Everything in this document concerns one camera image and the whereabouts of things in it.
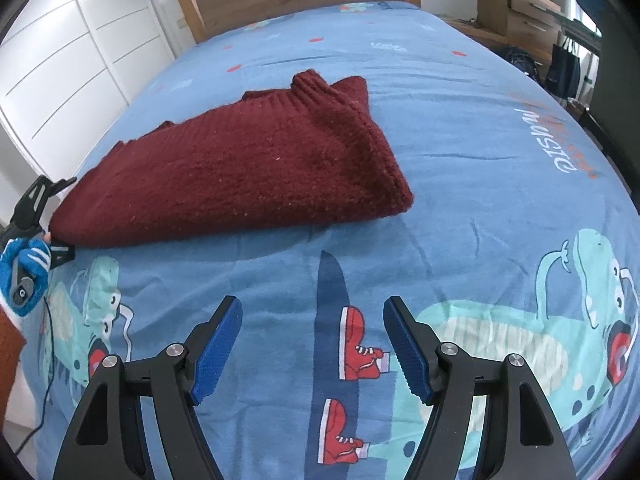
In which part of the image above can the dark red knit sweater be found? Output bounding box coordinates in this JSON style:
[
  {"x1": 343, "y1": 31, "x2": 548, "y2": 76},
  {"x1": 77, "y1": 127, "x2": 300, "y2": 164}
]
[{"x1": 50, "y1": 70, "x2": 413, "y2": 248}]

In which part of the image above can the blue white gloved left hand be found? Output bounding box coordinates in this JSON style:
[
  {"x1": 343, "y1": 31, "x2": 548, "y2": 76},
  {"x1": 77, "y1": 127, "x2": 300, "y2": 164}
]
[{"x1": 1, "y1": 238, "x2": 51, "y2": 318}]

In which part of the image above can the white sliding wardrobe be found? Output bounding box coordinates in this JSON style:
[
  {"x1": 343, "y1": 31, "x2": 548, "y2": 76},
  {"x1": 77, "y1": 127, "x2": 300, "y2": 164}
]
[{"x1": 1, "y1": 0, "x2": 174, "y2": 178}]

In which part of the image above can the blue dinosaur bed sheet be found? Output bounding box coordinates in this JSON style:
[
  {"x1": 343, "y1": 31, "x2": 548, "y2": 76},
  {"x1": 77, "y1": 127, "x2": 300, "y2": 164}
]
[{"x1": 22, "y1": 2, "x2": 639, "y2": 479}]

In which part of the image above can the black bag on floor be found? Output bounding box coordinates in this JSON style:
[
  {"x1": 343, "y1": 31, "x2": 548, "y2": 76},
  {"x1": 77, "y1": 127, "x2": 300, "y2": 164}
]
[{"x1": 544, "y1": 38, "x2": 580, "y2": 100}]

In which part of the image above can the wooden drawer nightstand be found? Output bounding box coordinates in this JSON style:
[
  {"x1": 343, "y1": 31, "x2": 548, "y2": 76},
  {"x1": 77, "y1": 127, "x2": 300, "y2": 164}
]
[{"x1": 476, "y1": 0, "x2": 561, "y2": 63}]

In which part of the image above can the black cable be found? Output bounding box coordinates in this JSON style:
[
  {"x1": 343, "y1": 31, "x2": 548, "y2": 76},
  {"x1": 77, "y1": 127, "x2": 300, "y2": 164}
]
[{"x1": 12, "y1": 294, "x2": 57, "y2": 458}]

